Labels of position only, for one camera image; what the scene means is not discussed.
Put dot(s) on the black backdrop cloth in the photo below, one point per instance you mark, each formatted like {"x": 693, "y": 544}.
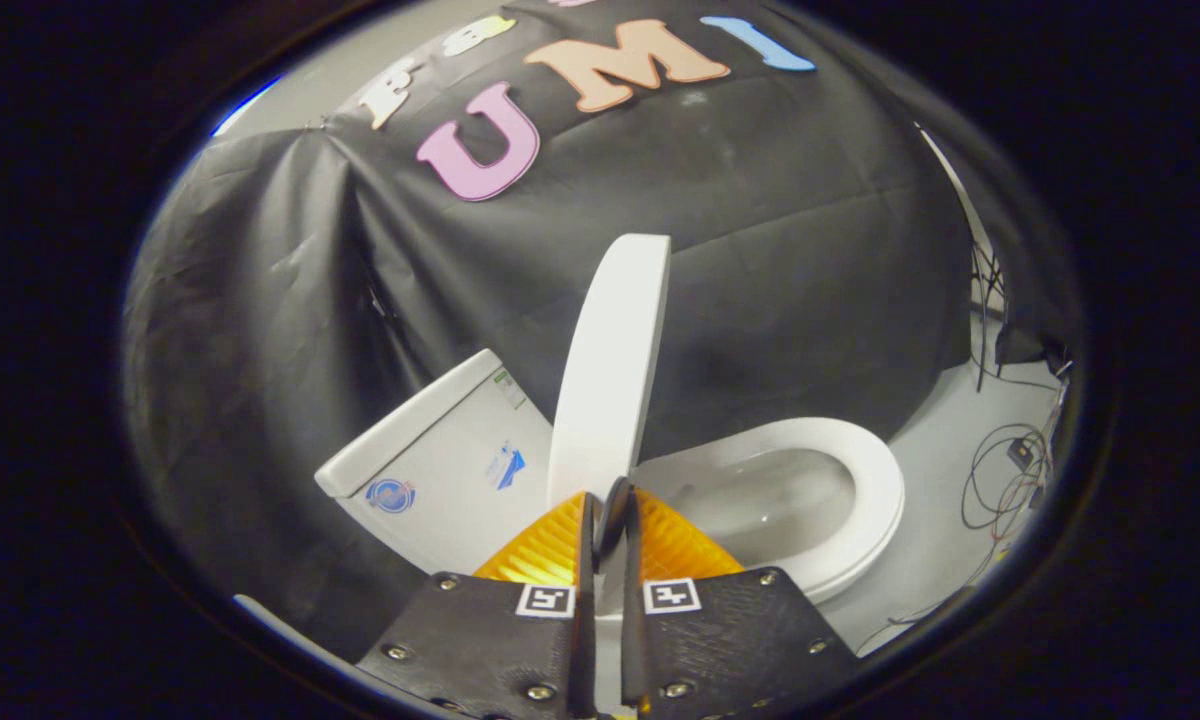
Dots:
{"x": 760, "y": 250}

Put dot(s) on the white toilet seat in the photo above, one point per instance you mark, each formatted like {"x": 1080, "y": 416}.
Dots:
{"x": 875, "y": 500}

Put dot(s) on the white toilet lid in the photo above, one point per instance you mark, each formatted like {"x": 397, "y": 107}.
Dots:
{"x": 610, "y": 370}

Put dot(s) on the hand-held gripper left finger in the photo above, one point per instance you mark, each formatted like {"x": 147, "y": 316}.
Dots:
{"x": 490, "y": 640}

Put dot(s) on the small black adapter box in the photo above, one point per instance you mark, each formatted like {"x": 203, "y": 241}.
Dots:
{"x": 1020, "y": 452}

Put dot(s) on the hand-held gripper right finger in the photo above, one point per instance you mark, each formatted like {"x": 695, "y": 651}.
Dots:
{"x": 720, "y": 640}

